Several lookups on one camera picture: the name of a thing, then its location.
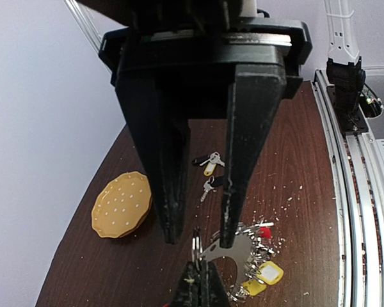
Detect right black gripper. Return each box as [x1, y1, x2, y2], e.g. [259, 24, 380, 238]
[99, 17, 312, 249]

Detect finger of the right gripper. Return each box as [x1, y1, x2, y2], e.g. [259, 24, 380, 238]
[115, 72, 191, 244]

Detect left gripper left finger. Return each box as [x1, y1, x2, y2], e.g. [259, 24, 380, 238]
[169, 262, 201, 307]

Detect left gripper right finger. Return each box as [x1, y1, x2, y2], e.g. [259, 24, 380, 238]
[200, 260, 230, 307]

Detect keyring bundle with coloured tags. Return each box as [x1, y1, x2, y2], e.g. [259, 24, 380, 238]
[191, 221, 284, 303]

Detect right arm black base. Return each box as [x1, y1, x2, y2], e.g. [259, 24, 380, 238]
[326, 58, 384, 136]

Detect keys with yellow tag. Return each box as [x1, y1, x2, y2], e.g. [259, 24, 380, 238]
[191, 152, 225, 177]

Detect keys with black fob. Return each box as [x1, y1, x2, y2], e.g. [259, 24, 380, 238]
[200, 176, 223, 203]

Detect yellow dotted plate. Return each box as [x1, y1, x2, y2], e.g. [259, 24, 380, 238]
[91, 171, 152, 239]

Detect right aluminium frame post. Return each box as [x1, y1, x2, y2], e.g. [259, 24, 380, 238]
[63, 0, 102, 54]

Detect aluminium slotted front rail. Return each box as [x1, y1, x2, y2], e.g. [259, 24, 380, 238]
[312, 70, 384, 306]

